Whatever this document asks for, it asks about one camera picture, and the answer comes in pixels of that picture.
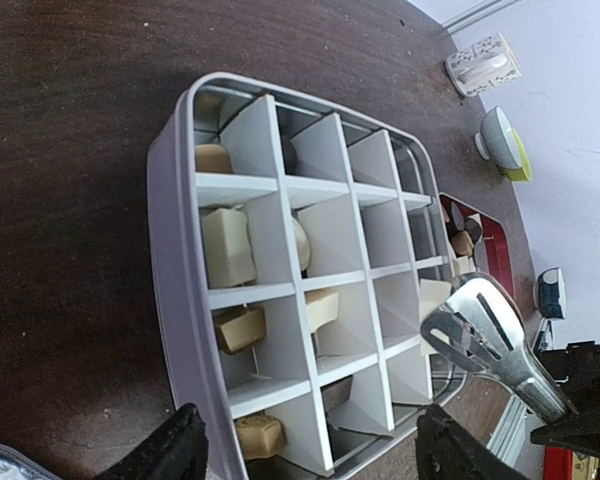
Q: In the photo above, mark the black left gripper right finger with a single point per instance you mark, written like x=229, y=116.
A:
x=447, y=451

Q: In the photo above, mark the bunny print tin lid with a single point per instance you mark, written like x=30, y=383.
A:
x=15, y=465

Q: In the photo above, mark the white mug yellow inside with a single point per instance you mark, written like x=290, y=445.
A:
x=484, y=65

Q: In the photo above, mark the lime green bowl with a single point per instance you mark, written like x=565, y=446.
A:
x=524, y=172

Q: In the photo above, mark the dark bowl white inside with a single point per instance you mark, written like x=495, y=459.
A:
x=550, y=294

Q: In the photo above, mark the right aluminium frame post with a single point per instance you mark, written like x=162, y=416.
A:
x=477, y=13

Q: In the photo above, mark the red chocolate tray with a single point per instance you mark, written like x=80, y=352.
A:
x=492, y=248

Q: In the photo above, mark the light blue bowl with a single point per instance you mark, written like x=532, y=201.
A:
x=495, y=140

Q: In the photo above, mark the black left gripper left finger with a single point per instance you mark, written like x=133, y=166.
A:
x=177, y=449

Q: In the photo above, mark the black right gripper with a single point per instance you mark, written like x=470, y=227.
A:
x=577, y=370

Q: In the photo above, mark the metal serving tongs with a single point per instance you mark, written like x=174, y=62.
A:
x=478, y=328

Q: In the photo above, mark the white divided tin box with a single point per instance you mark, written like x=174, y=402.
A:
x=289, y=239

